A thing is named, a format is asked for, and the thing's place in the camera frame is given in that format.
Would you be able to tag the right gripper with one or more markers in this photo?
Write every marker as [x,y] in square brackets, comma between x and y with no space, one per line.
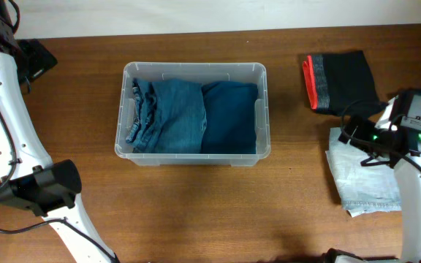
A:
[365,126]

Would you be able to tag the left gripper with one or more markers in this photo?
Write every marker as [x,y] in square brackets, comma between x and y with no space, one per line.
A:
[39,61]

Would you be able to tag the light grey jeans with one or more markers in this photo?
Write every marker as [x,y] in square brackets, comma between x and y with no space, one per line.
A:
[362,190]

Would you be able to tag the blue denim jeans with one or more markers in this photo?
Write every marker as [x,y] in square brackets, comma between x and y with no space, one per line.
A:
[169,117]

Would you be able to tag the dark teal shirt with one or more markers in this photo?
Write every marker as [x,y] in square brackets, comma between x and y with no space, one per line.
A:
[230,112]

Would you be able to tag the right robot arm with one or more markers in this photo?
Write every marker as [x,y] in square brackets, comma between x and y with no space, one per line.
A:
[407,173]

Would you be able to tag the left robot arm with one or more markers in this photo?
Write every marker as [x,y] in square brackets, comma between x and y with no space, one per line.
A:
[30,180]

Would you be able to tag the black shorts red waistband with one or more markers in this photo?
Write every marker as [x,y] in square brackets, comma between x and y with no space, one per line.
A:
[341,83]

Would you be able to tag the clear plastic storage bin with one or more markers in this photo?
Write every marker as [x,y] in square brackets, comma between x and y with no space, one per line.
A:
[204,73]

